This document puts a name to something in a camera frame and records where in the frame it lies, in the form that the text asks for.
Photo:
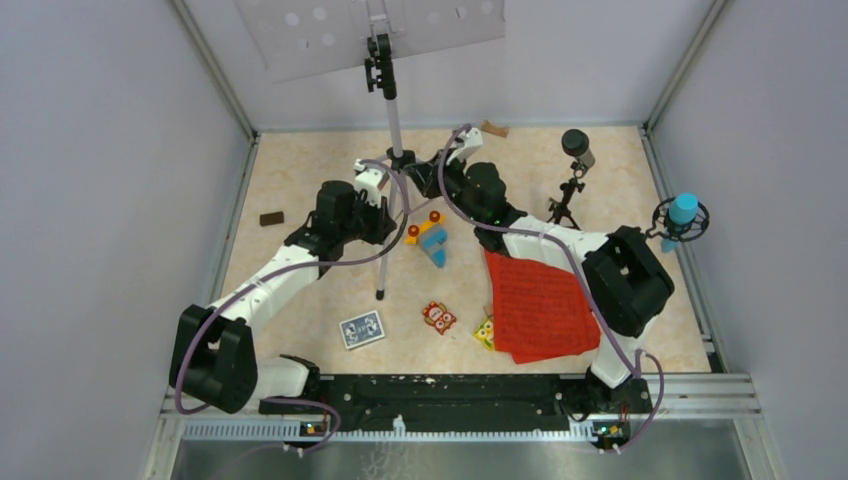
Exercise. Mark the blue playing card deck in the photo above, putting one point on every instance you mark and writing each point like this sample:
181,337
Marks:
362,330

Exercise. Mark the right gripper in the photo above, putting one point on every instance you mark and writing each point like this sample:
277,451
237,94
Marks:
423,176

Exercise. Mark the toy brick car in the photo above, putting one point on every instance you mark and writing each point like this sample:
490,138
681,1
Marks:
430,237

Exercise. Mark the wooden wedge block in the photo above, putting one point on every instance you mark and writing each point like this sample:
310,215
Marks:
492,129

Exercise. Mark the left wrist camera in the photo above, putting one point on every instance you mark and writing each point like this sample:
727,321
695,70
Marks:
370,178

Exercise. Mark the dark brown block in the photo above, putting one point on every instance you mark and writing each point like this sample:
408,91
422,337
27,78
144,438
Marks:
271,218

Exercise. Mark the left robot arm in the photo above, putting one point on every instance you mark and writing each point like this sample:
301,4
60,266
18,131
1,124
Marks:
214,359

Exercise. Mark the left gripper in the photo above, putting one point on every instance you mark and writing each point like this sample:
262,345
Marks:
384,223

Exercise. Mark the red owl toy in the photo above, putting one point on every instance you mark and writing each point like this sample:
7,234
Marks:
437,316

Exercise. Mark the red sheet music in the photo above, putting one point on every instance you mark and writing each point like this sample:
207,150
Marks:
539,312

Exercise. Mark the yellow owl toy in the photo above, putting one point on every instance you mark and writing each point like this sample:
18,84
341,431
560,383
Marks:
484,333

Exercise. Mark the white music stand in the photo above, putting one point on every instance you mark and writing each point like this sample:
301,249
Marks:
301,39

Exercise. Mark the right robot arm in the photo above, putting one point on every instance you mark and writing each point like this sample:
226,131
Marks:
623,280

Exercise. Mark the blue microphone with tripod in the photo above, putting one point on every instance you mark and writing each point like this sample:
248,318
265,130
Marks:
678,220

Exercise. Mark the black microphone tripod stand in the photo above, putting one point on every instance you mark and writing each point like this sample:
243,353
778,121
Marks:
575,144

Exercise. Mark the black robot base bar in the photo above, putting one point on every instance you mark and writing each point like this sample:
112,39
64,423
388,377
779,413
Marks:
461,403

